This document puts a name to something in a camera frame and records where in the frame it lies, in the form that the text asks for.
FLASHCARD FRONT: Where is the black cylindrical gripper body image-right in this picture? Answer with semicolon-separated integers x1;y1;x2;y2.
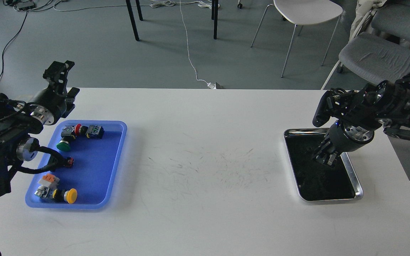
328;121;374;153

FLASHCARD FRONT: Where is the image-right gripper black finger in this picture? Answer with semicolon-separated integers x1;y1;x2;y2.
312;140;333;164
324;152;341;168

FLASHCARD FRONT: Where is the black cylindrical gripper body image-left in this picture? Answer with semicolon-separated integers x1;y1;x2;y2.
30;87;70;126

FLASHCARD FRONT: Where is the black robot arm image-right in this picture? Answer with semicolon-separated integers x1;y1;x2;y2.
312;73;410;167

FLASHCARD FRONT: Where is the silver metal tray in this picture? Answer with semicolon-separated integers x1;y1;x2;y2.
283;128;363;204

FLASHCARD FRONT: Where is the blue plastic tray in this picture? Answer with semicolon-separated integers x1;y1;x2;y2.
25;120;127;210

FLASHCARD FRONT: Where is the grey green contact block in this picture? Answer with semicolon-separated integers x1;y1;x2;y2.
85;125;105;139

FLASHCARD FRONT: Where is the orange white contact block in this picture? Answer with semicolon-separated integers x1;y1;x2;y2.
38;173;60;190

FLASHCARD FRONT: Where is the black power strip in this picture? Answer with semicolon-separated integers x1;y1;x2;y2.
14;1;36;11

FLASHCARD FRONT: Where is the grey padded chair near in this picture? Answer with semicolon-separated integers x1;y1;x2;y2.
321;32;410;89

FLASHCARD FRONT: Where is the grey padded chair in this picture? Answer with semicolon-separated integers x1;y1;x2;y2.
371;4;410;42
321;32;410;89

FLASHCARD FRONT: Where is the black table leg left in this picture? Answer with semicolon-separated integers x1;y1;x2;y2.
125;0;144;42

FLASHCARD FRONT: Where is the black table leg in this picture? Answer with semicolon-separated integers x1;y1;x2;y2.
211;0;219;39
125;0;144;42

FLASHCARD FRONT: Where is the white power adapter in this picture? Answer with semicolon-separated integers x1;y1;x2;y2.
207;82;224;89

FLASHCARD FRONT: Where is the white chair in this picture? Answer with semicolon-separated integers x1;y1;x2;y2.
250;0;343;77

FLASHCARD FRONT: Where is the grey padded chair far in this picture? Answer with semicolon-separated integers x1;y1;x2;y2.
371;4;410;42

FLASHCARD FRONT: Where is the black table leg right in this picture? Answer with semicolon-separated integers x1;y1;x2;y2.
211;0;219;39

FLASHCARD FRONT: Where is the red push button switch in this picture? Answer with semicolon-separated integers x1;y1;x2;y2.
73;124;89;136

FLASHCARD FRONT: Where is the green push button switch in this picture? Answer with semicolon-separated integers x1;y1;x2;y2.
56;125;78;152

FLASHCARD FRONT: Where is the black floor cable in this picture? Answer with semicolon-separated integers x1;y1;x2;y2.
0;0;63;94

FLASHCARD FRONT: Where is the yellow push button switch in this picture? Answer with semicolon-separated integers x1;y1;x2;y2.
34;187;78;204

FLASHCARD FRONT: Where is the white floor cable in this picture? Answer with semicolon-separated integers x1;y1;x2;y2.
54;0;221;86

